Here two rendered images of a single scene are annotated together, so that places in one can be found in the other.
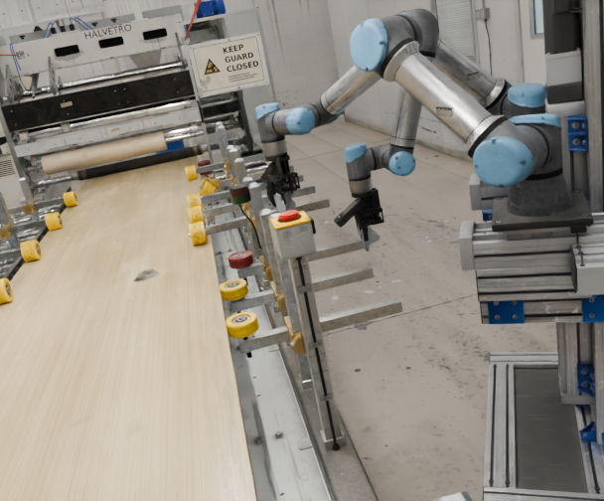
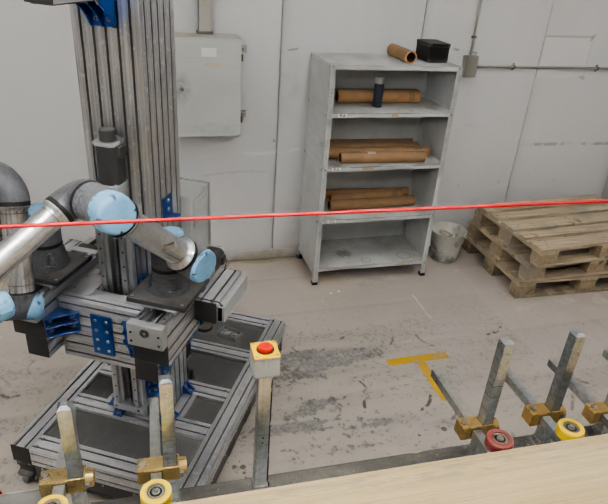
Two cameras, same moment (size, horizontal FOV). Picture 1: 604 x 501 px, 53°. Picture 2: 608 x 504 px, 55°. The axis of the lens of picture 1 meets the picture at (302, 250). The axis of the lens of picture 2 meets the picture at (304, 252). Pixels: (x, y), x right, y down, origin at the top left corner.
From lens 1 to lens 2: 1.86 m
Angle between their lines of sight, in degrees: 88
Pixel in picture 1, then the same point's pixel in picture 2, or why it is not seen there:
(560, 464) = not seen: hidden behind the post
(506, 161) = (210, 263)
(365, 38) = (119, 208)
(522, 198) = (177, 285)
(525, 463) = not seen: hidden behind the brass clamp
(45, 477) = not seen: outside the picture
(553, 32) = (118, 170)
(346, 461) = (282, 479)
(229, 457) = (360, 483)
